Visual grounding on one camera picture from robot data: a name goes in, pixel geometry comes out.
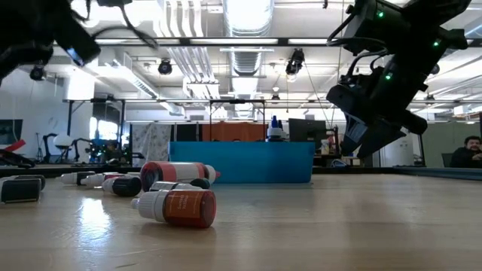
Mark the orange partition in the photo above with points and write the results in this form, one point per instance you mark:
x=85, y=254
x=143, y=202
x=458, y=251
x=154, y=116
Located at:
x=233, y=131

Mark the dark background chair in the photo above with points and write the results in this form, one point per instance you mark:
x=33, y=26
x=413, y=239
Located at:
x=447, y=160

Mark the large black food coloring bottle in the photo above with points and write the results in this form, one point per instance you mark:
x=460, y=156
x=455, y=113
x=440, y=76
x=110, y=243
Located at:
x=281, y=124

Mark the black overhead camera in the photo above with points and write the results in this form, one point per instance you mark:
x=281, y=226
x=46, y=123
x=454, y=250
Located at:
x=295, y=60

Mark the white cabinet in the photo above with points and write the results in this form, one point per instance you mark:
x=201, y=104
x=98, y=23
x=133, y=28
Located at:
x=395, y=152

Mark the silver ventilation duct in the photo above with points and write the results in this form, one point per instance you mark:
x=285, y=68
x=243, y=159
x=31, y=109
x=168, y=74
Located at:
x=246, y=22

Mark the black metal rack frame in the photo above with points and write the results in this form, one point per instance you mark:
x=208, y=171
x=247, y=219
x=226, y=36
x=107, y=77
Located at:
x=94, y=100
x=237, y=101

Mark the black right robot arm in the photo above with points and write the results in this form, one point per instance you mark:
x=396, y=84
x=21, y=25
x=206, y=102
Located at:
x=414, y=30

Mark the white round lamp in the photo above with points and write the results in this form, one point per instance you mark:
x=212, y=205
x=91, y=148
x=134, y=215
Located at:
x=62, y=141

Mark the person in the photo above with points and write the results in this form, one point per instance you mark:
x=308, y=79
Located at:
x=468, y=152

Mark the large red food coloring bottle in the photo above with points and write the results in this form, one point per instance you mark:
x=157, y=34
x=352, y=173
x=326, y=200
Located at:
x=177, y=171

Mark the dark wall screen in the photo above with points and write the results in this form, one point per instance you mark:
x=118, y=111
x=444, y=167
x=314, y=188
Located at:
x=9, y=131

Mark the small red food coloring bottle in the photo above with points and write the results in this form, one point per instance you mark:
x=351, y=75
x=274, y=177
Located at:
x=98, y=180

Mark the patterned fabric curtain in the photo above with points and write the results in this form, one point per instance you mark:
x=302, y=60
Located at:
x=150, y=143

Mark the black rectangular object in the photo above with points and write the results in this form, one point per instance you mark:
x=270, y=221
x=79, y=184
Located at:
x=20, y=190

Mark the black background robot arm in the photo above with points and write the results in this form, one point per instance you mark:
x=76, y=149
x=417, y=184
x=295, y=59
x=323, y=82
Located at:
x=109, y=152

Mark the small orange food coloring bottle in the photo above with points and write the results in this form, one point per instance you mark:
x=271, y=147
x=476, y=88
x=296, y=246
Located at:
x=188, y=207

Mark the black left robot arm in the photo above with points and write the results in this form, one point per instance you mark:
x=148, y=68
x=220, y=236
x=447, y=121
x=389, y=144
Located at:
x=22, y=30

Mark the black ceiling spotlight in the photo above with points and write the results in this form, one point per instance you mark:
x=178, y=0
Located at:
x=165, y=67
x=37, y=73

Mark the small grey-label food coloring bottle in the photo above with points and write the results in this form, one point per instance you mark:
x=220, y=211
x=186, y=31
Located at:
x=169, y=185

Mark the black computer monitor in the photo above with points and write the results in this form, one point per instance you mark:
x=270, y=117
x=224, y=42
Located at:
x=307, y=130

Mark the teal plastic bin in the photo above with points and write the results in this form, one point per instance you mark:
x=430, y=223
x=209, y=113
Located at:
x=241, y=162

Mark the grey partition wall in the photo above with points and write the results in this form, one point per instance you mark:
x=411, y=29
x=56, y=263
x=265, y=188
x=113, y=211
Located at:
x=440, y=139

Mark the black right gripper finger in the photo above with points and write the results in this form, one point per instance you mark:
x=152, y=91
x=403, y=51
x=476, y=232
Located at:
x=354, y=133
x=380, y=141

